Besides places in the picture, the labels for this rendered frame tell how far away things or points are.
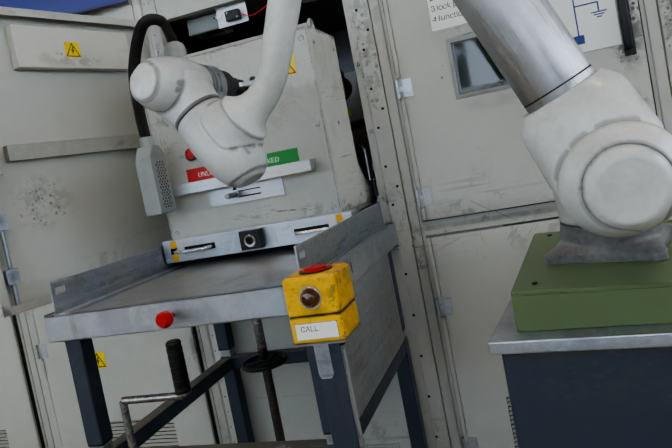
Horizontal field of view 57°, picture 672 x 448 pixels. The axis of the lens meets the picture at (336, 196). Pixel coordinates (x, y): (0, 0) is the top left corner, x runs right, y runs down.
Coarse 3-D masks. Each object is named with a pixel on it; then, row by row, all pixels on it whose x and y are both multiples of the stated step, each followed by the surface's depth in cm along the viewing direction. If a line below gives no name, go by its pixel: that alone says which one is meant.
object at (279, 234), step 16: (272, 224) 159; (288, 224) 157; (304, 224) 156; (320, 224) 155; (176, 240) 167; (192, 240) 166; (208, 240) 164; (224, 240) 163; (272, 240) 159; (288, 240) 158; (304, 240) 156; (192, 256) 166; (208, 256) 165
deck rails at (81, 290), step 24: (360, 216) 156; (312, 240) 121; (336, 240) 135; (360, 240) 152; (120, 264) 152; (144, 264) 160; (168, 264) 170; (312, 264) 119; (72, 288) 135; (96, 288) 142; (120, 288) 149; (72, 312) 130
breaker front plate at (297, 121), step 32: (224, 64) 159; (256, 64) 156; (288, 96) 155; (160, 128) 166; (288, 128) 156; (320, 128) 153; (320, 160) 154; (224, 192) 163; (288, 192) 158; (320, 192) 155; (192, 224) 167; (224, 224) 164; (256, 224) 161
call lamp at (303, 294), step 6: (306, 288) 87; (312, 288) 87; (300, 294) 87; (306, 294) 86; (312, 294) 86; (318, 294) 87; (300, 300) 87; (306, 300) 86; (312, 300) 86; (318, 300) 87; (306, 306) 87; (312, 306) 87; (318, 306) 87
